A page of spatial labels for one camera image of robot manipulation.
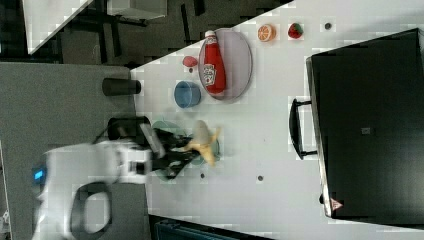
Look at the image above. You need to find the green perforated colander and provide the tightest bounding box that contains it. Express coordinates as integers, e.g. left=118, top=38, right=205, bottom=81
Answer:
left=153, top=120, right=188, bottom=173

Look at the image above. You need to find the red toy strawberry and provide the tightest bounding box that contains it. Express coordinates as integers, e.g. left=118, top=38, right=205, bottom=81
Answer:
left=288, top=23, right=303, bottom=39

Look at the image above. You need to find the black cylinder cup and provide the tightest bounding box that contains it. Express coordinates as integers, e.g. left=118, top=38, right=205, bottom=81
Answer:
left=102, top=78, right=142, bottom=96

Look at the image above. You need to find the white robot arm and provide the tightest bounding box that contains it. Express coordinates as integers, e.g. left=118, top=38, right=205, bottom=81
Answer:
left=31, top=121, right=216, bottom=240

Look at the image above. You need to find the grey oval plate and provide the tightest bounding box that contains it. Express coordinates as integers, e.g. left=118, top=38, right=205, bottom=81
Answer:
left=199, top=28, right=252, bottom=101

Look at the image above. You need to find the small red toy fruit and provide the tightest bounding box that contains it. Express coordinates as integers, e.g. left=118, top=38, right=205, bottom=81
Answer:
left=183, top=56, right=198, bottom=67

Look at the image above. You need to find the blue bowl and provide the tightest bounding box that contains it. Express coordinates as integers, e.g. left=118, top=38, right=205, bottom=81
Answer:
left=174, top=81, right=201, bottom=108

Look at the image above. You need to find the green mug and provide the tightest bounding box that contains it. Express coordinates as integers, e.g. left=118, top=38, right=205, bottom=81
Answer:
left=192, top=133, right=219, bottom=167

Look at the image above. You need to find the orange half slice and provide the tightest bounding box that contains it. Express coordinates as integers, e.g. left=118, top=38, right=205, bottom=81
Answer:
left=257, top=24, right=276, bottom=42

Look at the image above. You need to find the blue metal frame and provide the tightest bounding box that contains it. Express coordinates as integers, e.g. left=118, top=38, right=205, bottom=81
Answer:
left=153, top=218, right=268, bottom=240

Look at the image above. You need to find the red ketchup bottle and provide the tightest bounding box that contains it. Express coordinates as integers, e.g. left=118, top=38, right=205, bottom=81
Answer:
left=203, top=30, right=226, bottom=94

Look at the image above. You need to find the peeled yellow banana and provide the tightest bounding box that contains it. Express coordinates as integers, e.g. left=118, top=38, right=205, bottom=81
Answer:
left=183, top=120, right=221, bottom=151

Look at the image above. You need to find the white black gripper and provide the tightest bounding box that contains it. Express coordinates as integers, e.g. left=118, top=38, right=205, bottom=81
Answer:
left=117, top=123, right=200, bottom=184

